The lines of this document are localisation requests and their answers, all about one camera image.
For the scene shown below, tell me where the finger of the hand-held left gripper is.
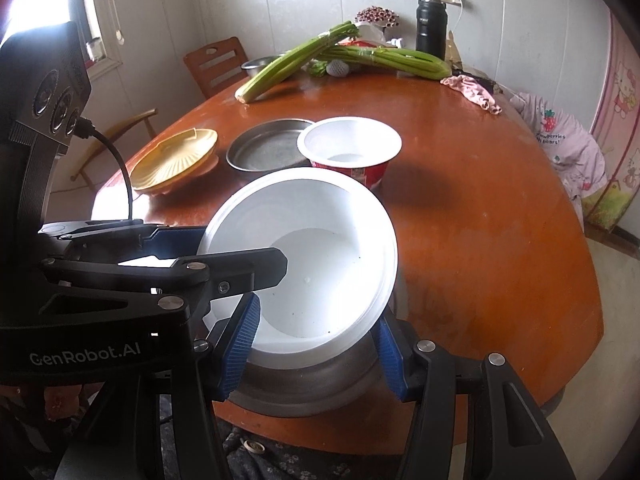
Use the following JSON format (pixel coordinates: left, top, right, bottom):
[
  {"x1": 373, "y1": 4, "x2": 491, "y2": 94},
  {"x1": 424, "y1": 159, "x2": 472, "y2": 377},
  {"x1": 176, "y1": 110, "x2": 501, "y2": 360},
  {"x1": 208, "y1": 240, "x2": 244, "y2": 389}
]
[
  {"x1": 42, "y1": 246, "x2": 290, "y2": 311},
  {"x1": 40, "y1": 220, "x2": 208, "y2": 261}
]

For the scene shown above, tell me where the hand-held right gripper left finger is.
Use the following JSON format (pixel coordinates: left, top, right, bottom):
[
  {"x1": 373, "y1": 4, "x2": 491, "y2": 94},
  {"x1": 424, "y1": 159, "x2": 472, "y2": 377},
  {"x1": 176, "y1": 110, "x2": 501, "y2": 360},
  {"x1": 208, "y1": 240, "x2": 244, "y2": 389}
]
[{"x1": 52, "y1": 294, "x2": 261, "y2": 480}]

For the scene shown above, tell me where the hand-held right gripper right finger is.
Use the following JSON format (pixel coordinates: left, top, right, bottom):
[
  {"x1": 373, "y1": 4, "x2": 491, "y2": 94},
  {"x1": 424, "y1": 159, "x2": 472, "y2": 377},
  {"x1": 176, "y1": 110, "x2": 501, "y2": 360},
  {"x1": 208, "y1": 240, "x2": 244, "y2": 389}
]
[{"x1": 375, "y1": 317, "x2": 576, "y2": 480}]

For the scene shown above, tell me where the red and white paper bowl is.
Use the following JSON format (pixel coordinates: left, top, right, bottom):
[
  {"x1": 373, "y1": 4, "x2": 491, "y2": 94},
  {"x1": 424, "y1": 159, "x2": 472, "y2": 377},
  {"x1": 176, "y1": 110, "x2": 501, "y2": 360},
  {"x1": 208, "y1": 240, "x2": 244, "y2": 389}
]
[
  {"x1": 297, "y1": 116, "x2": 403, "y2": 191},
  {"x1": 196, "y1": 166, "x2": 399, "y2": 372}
]

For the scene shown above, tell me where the large steel bowl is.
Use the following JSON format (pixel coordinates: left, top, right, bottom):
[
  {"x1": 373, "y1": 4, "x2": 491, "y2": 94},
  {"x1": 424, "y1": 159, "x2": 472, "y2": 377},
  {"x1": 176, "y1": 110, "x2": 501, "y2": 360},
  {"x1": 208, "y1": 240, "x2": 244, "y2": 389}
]
[{"x1": 220, "y1": 300, "x2": 401, "y2": 417}]

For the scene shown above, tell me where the yellow shell-shaped plate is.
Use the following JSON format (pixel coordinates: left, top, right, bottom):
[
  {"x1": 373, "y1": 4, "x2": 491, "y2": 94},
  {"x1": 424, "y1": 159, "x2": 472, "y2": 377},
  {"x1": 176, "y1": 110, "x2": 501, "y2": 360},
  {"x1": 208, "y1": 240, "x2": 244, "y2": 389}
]
[{"x1": 130, "y1": 127, "x2": 219, "y2": 192}]

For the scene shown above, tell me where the shallow steel plate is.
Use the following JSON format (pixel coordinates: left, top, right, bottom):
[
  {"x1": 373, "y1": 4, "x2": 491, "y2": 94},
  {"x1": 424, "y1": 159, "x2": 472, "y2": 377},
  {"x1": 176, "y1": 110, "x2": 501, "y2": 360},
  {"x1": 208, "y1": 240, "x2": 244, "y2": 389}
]
[{"x1": 226, "y1": 118, "x2": 317, "y2": 173}]

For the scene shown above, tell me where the light wooden armchair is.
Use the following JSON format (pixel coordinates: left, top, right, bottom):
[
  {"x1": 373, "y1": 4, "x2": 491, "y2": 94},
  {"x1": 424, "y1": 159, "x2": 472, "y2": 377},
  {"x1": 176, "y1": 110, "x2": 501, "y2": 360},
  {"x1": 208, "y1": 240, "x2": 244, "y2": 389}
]
[{"x1": 70, "y1": 108, "x2": 160, "y2": 193}]

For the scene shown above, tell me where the brown wooden slatted chair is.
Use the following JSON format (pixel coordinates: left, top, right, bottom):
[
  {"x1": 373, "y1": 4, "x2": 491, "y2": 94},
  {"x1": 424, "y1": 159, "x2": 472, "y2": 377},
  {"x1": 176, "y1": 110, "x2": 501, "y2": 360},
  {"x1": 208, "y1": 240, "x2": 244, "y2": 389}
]
[{"x1": 183, "y1": 36, "x2": 249, "y2": 100}]

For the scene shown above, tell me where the small steel bowl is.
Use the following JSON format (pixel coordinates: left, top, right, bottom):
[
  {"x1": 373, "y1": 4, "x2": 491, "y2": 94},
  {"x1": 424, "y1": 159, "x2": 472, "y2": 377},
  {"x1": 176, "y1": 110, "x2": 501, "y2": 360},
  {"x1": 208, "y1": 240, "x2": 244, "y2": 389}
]
[{"x1": 241, "y1": 55, "x2": 286, "y2": 78}]

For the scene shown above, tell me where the long celery stalk bunch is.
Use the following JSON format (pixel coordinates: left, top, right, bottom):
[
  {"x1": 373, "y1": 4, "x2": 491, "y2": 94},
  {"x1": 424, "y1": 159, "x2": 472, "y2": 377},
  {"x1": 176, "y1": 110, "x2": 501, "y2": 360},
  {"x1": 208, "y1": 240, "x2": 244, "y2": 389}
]
[{"x1": 236, "y1": 21, "x2": 361, "y2": 105}]

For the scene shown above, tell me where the wrapped celery bunch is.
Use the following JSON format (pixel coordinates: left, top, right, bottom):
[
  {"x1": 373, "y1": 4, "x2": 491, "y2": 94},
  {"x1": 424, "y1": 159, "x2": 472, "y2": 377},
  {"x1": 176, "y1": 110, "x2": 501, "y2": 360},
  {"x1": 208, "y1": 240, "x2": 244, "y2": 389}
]
[{"x1": 320, "y1": 45, "x2": 453, "y2": 81}]

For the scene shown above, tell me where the pink strawberry print jacket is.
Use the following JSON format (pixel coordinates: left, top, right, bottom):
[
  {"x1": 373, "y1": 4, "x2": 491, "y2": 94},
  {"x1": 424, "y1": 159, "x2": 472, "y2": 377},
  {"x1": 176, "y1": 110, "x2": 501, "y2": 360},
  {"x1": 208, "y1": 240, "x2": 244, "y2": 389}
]
[{"x1": 510, "y1": 92, "x2": 608, "y2": 218}]

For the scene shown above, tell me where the dried flower bouquet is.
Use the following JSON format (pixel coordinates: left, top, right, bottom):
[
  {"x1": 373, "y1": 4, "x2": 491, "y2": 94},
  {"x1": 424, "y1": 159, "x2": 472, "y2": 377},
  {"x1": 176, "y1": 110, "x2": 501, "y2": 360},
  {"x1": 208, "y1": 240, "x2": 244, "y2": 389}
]
[{"x1": 355, "y1": 6, "x2": 401, "y2": 43}]

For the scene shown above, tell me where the pink patterned cloth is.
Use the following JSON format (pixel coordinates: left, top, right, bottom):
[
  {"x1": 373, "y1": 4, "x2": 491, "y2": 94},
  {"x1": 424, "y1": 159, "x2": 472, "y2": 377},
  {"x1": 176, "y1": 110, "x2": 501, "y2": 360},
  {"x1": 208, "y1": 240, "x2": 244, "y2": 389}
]
[{"x1": 440, "y1": 75, "x2": 503, "y2": 116}]

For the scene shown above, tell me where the brown paper bag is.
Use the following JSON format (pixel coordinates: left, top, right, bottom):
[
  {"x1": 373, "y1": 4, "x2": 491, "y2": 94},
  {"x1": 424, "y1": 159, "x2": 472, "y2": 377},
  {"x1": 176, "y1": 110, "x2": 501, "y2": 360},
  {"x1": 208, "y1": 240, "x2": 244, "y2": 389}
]
[{"x1": 445, "y1": 32, "x2": 466, "y2": 68}]

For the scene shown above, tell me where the black thermos bottle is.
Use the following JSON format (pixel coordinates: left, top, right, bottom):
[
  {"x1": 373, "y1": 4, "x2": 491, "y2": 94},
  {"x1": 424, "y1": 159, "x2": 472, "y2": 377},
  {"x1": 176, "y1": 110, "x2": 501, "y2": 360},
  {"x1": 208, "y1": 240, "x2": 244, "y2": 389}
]
[{"x1": 416, "y1": 0, "x2": 447, "y2": 61}]

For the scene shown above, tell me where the pink cartoon curtain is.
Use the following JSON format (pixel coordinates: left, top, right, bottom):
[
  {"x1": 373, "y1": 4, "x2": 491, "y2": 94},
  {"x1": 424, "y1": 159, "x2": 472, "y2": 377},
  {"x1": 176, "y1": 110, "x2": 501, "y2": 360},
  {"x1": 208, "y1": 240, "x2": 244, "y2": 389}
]
[{"x1": 582, "y1": 12, "x2": 640, "y2": 233}]

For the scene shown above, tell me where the black cable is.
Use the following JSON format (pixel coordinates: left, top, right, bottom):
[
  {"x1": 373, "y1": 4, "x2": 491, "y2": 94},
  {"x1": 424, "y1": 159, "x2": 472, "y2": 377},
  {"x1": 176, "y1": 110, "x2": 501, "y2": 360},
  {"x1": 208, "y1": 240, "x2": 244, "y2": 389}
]
[{"x1": 75, "y1": 116, "x2": 135, "y2": 222}]

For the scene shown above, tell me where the white blind cord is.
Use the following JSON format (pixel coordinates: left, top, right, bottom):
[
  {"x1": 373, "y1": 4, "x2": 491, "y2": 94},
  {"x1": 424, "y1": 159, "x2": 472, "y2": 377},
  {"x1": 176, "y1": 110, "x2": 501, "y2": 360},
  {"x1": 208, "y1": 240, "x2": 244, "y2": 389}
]
[{"x1": 106, "y1": 0, "x2": 126, "y2": 44}]

